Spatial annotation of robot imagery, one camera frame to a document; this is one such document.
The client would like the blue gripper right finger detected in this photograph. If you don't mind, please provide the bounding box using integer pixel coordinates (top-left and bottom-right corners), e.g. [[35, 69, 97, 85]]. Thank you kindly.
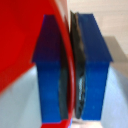
[[69, 10, 116, 120]]

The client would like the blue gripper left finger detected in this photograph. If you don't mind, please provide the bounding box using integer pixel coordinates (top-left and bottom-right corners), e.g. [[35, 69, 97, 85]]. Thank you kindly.
[[31, 14, 70, 123]]

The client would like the red plastic cup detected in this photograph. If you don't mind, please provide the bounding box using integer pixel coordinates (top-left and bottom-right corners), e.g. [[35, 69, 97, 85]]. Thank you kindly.
[[0, 0, 75, 128]]

